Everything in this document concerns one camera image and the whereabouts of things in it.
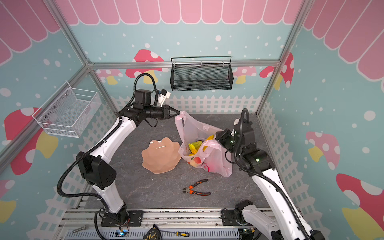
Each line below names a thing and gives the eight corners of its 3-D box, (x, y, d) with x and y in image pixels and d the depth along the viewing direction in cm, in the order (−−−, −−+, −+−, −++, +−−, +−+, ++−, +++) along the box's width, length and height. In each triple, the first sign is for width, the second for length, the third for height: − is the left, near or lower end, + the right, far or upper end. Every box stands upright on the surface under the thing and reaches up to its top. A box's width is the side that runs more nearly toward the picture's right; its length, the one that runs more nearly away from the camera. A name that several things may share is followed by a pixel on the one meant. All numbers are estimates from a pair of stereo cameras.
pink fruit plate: (140, 175, 91) (137, 171, 86) (148, 142, 106) (146, 137, 101) (179, 175, 91) (178, 171, 86) (181, 142, 106) (181, 137, 101)
